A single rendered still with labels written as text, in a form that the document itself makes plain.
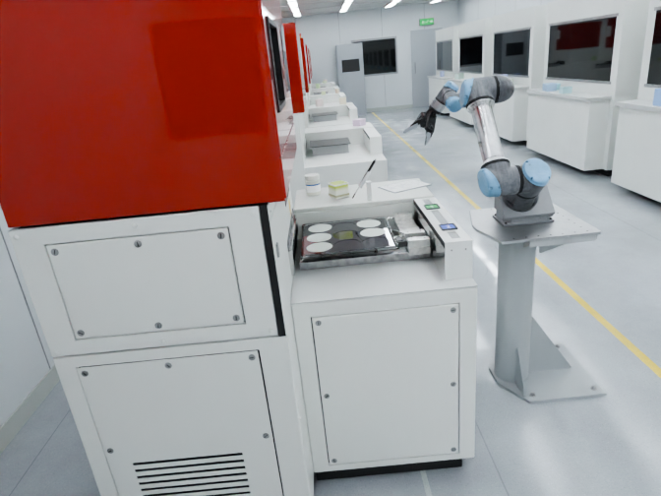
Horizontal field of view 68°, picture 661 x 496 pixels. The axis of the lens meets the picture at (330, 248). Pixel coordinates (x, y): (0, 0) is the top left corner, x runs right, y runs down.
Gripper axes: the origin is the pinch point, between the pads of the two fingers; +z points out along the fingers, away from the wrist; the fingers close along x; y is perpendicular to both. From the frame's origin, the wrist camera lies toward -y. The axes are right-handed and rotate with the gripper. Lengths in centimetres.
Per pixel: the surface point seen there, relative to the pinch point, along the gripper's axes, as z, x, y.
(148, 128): -15, 117, -132
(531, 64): -22, -289, 484
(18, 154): 7, 143, -134
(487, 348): 57, -78, -75
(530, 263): -6, -44, -85
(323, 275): 23, 45, -112
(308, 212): 28, 50, -69
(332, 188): 19, 43, -57
